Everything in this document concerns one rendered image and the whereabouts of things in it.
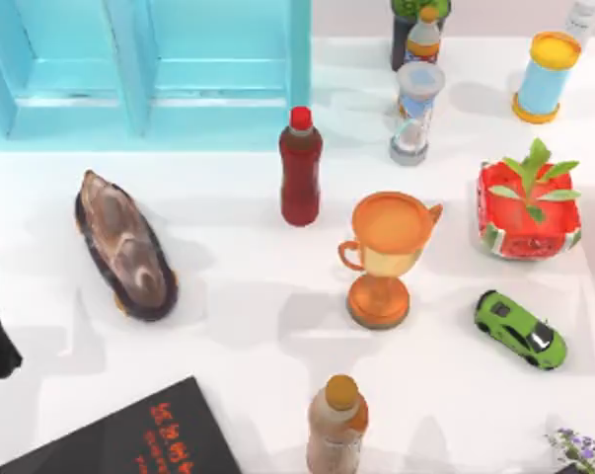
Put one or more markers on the red bottle with red cap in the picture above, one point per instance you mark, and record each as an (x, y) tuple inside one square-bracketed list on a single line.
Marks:
[(299, 173)]

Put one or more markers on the orange gold trophy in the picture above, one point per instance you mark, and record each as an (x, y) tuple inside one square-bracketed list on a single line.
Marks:
[(388, 247)]

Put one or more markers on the grey hourglass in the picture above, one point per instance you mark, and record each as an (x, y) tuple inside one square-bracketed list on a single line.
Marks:
[(415, 113)]

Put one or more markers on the beige bottle with orange cap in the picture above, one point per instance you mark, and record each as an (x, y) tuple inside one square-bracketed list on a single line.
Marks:
[(336, 434)]

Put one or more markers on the light blue rack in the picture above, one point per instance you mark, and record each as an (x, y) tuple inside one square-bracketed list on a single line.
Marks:
[(144, 74)]

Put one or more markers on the red watermelon plant pot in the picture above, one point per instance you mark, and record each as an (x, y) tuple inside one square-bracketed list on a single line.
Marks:
[(526, 217)]

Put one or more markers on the dark pot with green plant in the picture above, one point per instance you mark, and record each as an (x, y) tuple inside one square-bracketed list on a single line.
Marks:
[(400, 29)]

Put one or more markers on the clear bottle with orange label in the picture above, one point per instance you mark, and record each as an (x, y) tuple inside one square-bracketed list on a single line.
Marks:
[(425, 39)]

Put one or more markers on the green toy car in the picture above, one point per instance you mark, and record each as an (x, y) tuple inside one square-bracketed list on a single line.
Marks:
[(519, 328)]

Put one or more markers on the black book with red print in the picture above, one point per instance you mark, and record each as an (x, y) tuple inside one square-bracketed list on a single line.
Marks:
[(139, 434)]

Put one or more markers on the blue and yellow can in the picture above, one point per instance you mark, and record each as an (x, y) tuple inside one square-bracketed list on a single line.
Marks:
[(543, 74)]

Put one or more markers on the purple flower plant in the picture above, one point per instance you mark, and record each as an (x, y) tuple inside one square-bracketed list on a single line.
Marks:
[(580, 449)]

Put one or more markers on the white bottle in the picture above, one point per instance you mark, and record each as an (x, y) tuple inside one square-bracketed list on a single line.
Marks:
[(580, 17)]

